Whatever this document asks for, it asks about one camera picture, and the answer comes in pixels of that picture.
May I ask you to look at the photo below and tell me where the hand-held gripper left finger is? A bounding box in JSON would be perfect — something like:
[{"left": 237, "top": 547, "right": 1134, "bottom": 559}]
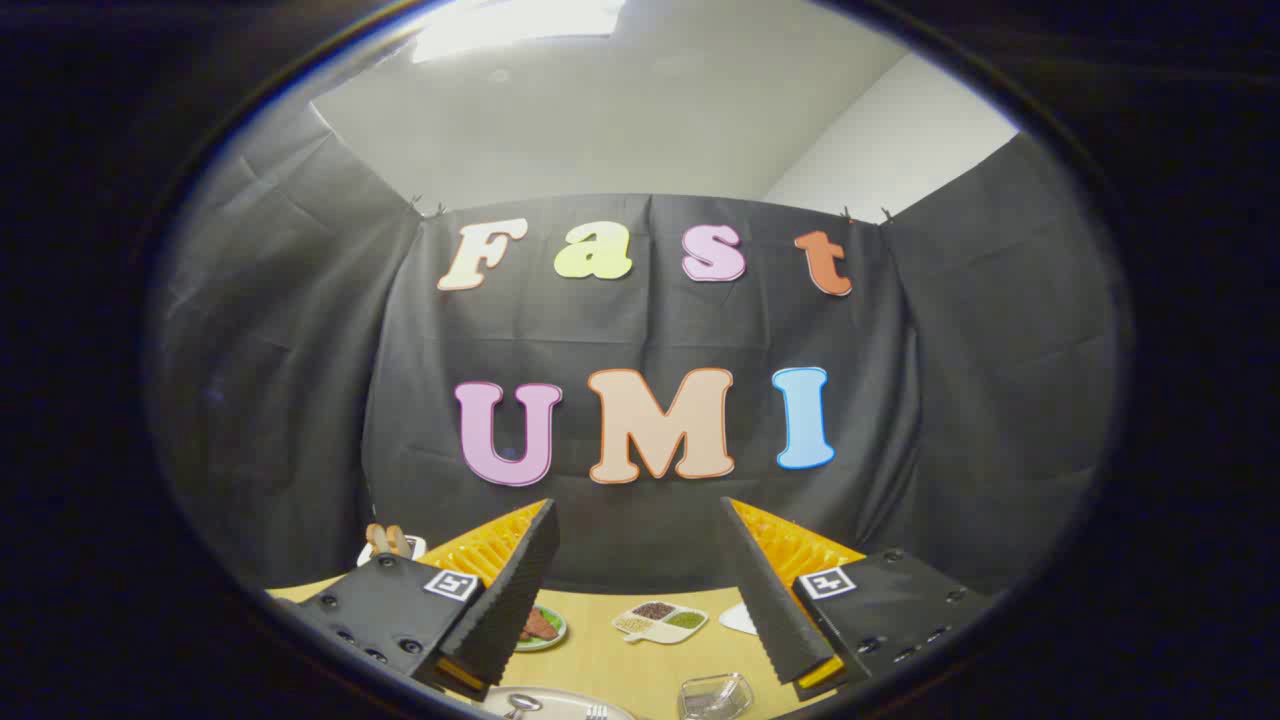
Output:
[{"left": 268, "top": 498, "right": 561, "bottom": 703}]

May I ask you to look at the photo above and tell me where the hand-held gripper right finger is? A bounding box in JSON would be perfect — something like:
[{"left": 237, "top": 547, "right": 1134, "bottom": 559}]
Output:
[{"left": 720, "top": 497, "right": 1001, "bottom": 701}]

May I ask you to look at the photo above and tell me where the pale green food plate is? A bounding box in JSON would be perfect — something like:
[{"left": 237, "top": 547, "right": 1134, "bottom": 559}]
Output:
[{"left": 514, "top": 605, "right": 569, "bottom": 653}]

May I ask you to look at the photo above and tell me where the large white plate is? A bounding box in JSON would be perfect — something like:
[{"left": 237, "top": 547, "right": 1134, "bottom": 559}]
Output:
[{"left": 482, "top": 686, "right": 637, "bottom": 720}]

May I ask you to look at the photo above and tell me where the white divided condiment dish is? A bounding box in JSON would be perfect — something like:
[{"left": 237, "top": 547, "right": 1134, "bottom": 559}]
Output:
[{"left": 612, "top": 600, "right": 710, "bottom": 644}]

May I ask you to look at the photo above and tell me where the white toaster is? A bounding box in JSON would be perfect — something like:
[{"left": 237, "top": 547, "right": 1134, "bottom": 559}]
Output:
[{"left": 357, "top": 535, "right": 428, "bottom": 568}]

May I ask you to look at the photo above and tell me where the ceiling light panel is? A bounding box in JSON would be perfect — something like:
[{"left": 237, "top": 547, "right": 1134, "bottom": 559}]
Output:
[{"left": 410, "top": 0, "right": 626, "bottom": 63}]

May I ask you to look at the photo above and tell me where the metal wire basket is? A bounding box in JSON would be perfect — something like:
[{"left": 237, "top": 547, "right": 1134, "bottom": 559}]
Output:
[{"left": 678, "top": 672, "right": 754, "bottom": 720}]

